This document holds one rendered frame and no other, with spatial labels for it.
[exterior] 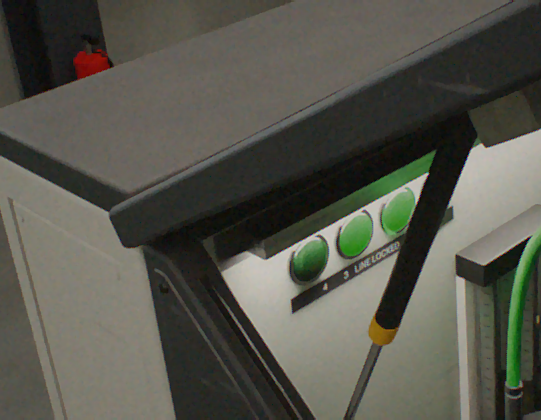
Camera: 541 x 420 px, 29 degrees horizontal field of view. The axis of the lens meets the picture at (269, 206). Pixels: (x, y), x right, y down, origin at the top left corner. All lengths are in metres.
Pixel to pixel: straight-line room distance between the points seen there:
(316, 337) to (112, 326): 0.20
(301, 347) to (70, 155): 0.28
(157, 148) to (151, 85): 0.17
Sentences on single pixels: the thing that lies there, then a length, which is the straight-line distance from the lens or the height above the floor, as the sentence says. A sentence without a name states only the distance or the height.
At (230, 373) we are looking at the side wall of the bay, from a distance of 0.85.
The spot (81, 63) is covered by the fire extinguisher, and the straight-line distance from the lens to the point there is 4.57.
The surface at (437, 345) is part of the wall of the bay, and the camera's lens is 1.16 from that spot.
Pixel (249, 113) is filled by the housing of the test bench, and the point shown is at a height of 1.50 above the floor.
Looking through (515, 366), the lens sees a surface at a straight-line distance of 1.13.
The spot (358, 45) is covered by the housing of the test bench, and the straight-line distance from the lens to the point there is 1.12.
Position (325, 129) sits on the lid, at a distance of 0.59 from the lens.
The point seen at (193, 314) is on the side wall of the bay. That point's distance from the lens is 0.85.
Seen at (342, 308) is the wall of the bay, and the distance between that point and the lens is 1.02.
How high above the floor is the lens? 1.86
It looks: 27 degrees down
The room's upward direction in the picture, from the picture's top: 7 degrees counter-clockwise
